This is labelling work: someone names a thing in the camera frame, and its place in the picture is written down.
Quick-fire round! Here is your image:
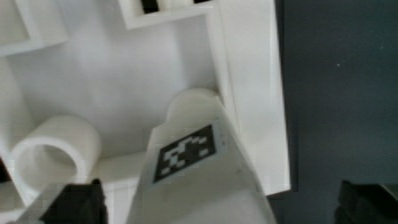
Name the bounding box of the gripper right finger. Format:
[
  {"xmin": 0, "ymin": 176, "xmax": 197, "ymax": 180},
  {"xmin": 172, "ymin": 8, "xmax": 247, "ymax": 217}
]
[{"xmin": 334, "ymin": 180, "xmax": 398, "ymax": 224}]

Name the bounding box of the white chair leg block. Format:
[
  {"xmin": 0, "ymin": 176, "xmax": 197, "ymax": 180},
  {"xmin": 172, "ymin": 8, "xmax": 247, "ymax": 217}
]
[{"xmin": 128, "ymin": 89, "xmax": 277, "ymax": 224}]

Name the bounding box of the white chair seat block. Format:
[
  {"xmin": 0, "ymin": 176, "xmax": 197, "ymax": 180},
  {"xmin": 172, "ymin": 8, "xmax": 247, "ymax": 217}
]
[{"xmin": 0, "ymin": 0, "xmax": 291, "ymax": 224}]

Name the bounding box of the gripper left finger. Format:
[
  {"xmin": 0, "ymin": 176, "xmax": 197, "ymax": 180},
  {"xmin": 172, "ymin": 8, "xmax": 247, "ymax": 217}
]
[{"xmin": 16, "ymin": 178, "xmax": 110, "ymax": 224}]

